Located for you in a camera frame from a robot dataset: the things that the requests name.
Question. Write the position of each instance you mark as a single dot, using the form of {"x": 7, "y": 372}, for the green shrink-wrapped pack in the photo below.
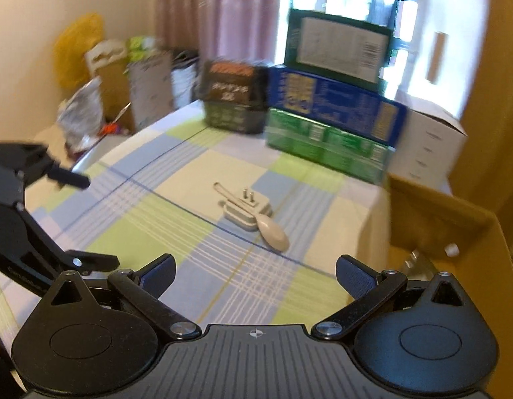
{"x": 345, "y": 152}

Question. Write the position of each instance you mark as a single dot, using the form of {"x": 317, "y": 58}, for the white cardboard box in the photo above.
{"x": 429, "y": 145}

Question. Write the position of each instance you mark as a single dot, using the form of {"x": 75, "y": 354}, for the pink curtain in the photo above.
{"x": 233, "y": 29}

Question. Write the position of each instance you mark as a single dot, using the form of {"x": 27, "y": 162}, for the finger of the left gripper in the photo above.
{"x": 31, "y": 161}
{"x": 82, "y": 261}

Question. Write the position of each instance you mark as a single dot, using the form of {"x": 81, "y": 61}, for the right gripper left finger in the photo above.
{"x": 142, "y": 289}

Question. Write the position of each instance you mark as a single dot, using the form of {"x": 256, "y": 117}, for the checked tablecloth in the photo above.
{"x": 154, "y": 194}

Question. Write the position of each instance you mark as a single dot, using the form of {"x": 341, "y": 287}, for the grey white paper bag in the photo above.
{"x": 151, "y": 89}

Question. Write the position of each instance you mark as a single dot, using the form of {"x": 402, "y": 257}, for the black noodle bowl pack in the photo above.
{"x": 234, "y": 94}

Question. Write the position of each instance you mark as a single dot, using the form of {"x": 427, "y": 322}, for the brown cardboard box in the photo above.
{"x": 467, "y": 241}

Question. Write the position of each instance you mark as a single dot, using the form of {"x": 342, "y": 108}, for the white power adapter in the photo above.
{"x": 254, "y": 202}

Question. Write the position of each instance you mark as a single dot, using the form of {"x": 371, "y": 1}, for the yellow plastic bag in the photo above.
{"x": 71, "y": 46}

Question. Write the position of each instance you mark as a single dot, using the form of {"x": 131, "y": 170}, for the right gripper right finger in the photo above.
{"x": 373, "y": 294}

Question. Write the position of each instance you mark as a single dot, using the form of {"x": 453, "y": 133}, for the blue carton box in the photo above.
{"x": 341, "y": 105}

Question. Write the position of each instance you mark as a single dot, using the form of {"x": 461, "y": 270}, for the dark green top box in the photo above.
{"x": 336, "y": 47}

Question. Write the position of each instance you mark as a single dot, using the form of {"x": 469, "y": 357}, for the crumpled silver bag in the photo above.
{"x": 81, "y": 117}

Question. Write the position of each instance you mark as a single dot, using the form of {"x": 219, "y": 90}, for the silver tea foil pouch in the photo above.
{"x": 418, "y": 267}

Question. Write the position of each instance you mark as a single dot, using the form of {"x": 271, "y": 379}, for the green tissue packs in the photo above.
{"x": 142, "y": 47}

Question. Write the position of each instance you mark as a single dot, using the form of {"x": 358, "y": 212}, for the brown curtain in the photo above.
{"x": 483, "y": 173}

